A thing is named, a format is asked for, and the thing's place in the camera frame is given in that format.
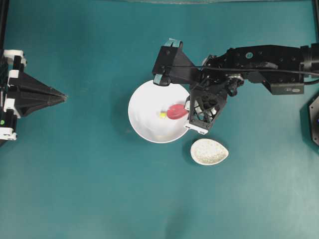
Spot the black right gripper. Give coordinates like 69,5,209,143
183,74,236,133

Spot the speckled white teardrop dish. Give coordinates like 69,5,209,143
190,138,229,166

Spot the yellow hexagonal prism block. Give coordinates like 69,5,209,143
159,112,167,119

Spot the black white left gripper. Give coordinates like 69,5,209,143
0,50,67,141

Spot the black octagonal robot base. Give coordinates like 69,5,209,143
300,93,319,150

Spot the thin black camera cable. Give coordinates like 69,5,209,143
163,65,319,87

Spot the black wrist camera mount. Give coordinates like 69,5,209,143
152,38,201,87

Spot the red plastic spoon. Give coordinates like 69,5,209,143
166,103,189,120

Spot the black left frame post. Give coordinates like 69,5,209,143
0,0,9,49

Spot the black frame post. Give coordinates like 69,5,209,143
0,0,9,49
312,0,319,42

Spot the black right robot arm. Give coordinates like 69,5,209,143
184,43,319,134

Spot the black right frame post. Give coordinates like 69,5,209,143
312,0,319,42

